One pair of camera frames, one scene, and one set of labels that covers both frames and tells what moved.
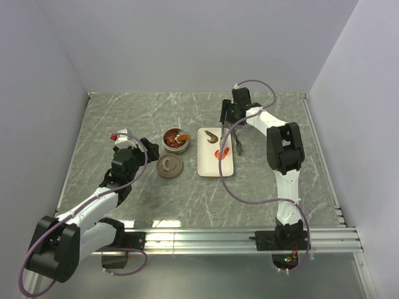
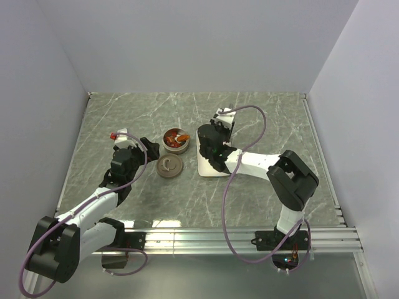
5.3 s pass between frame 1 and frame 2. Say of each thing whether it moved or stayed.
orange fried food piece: stayed
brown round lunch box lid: stayed
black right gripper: moved
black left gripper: stayed
